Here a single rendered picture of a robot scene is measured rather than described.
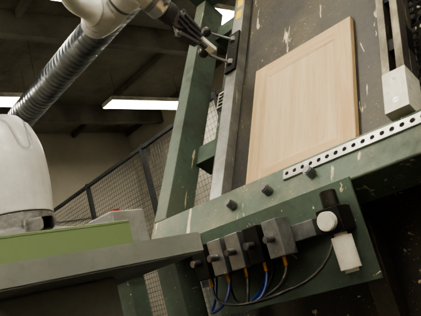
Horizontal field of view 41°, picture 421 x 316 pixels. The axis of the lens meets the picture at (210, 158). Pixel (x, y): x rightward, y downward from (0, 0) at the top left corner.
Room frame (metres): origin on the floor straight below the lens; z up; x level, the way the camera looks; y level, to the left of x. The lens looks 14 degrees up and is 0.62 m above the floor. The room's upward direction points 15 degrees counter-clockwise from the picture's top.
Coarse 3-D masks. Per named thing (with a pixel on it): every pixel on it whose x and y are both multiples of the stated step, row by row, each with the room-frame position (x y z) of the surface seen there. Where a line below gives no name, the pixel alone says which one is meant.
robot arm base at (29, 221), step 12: (0, 216) 1.00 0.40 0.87; (12, 216) 1.01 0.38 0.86; (24, 216) 1.01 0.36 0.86; (36, 216) 1.03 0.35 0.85; (48, 216) 1.01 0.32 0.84; (0, 228) 1.00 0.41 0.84; (12, 228) 1.00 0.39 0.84; (24, 228) 1.00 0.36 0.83; (36, 228) 0.99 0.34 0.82; (48, 228) 0.99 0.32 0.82
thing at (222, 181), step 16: (240, 48) 1.88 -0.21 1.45; (240, 64) 1.86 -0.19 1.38; (240, 80) 1.84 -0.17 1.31; (224, 96) 1.82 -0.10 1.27; (240, 96) 1.82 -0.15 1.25; (224, 112) 1.79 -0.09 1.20; (224, 128) 1.75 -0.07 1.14; (224, 144) 1.72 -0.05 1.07; (224, 160) 1.69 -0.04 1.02; (224, 176) 1.67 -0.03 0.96; (224, 192) 1.65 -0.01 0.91
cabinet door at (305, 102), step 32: (352, 32) 1.53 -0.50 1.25; (288, 64) 1.67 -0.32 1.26; (320, 64) 1.57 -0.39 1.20; (352, 64) 1.47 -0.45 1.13; (256, 96) 1.73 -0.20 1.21; (288, 96) 1.62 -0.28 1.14; (320, 96) 1.52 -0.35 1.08; (352, 96) 1.42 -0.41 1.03; (256, 128) 1.67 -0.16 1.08; (288, 128) 1.57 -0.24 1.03; (320, 128) 1.47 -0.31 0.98; (352, 128) 1.39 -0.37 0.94; (256, 160) 1.61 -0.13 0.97; (288, 160) 1.51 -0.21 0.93
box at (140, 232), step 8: (104, 216) 1.57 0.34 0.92; (112, 216) 1.55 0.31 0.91; (120, 216) 1.57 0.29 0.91; (128, 216) 1.59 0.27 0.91; (136, 216) 1.61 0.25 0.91; (144, 216) 1.63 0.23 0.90; (136, 224) 1.60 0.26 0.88; (144, 224) 1.63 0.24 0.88; (136, 232) 1.60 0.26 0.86; (144, 232) 1.62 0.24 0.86; (136, 240) 1.59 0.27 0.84; (144, 240) 1.62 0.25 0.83
